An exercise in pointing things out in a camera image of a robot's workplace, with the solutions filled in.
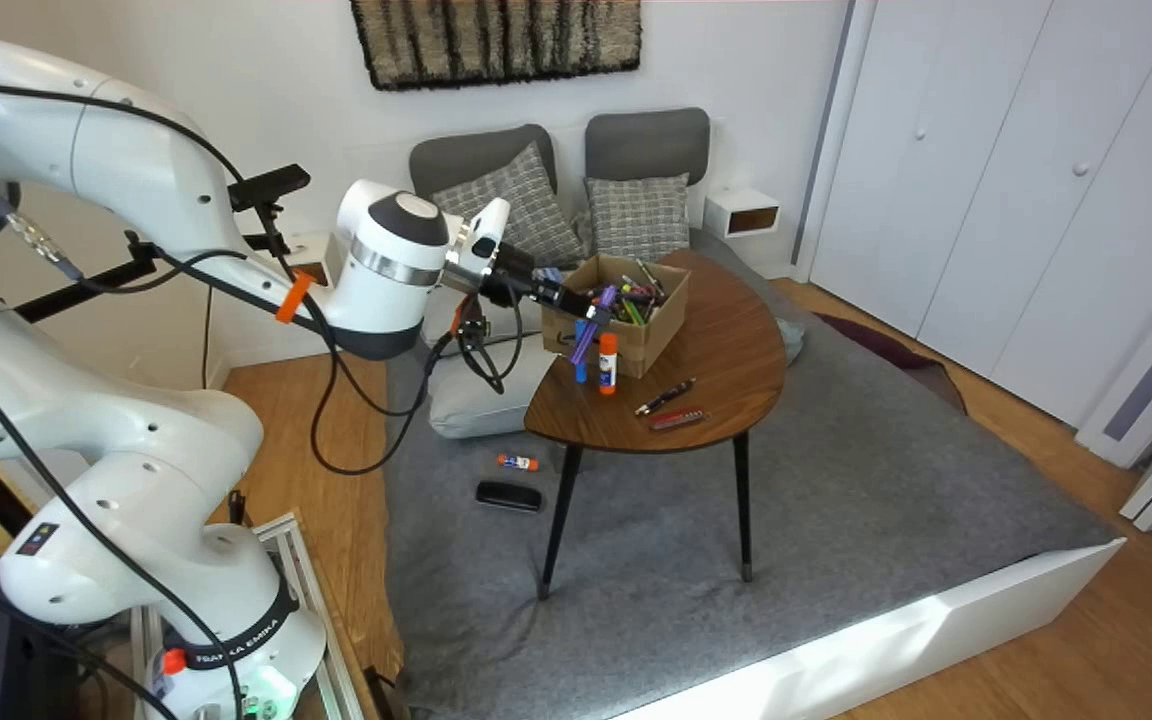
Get red marker on table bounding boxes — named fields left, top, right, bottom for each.
left=648, top=407, right=704, bottom=430

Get patterned cushion right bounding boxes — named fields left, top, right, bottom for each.
left=588, top=174, right=690, bottom=258

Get white wall cube right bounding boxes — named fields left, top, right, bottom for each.
left=704, top=191, right=781, bottom=241

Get purple marker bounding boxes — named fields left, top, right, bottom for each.
left=577, top=283, right=620, bottom=344

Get patterned cushion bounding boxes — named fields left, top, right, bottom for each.
left=438, top=142, right=586, bottom=263
left=588, top=174, right=690, bottom=258

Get white platform base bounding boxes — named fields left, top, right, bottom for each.
left=620, top=537, right=1126, bottom=720

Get cardboard box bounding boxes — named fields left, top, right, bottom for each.
left=563, top=256, right=693, bottom=380

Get blue marker standing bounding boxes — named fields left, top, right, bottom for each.
left=568, top=322, right=591, bottom=385

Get light grey pillow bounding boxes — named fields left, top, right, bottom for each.
left=428, top=298, right=553, bottom=438

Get grey headrest right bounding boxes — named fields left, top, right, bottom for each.
left=586, top=109, right=709, bottom=182

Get black marker on table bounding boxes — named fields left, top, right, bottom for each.
left=637, top=380, right=693, bottom=417

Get white wardrobe doors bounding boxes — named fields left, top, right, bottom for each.
left=814, top=0, right=1152, bottom=422

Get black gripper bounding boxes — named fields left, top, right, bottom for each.
left=480, top=244, right=588, bottom=315

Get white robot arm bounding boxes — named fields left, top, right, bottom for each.
left=0, top=39, right=538, bottom=720

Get grey headrest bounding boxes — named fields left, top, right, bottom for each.
left=408, top=122, right=556, bottom=195
left=586, top=109, right=709, bottom=182

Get grey headrest left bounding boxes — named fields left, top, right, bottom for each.
left=408, top=122, right=556, bottom=195

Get orange capped glue stick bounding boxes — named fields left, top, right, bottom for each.
left=495, top=452, right=544, bottom=476

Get white orange glue stick standing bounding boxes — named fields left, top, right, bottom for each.
left=597, top=330, right=620, bottom=396

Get grey fabric mattress cover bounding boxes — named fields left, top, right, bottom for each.
left=389, top=244, right=1115, bottom=720

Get patterned cushion left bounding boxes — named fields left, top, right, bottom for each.
left=438, top=142, right=586, bottom=263

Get wooden teardrop side table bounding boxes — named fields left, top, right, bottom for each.
left=525, top=251, right=788, bottom=590

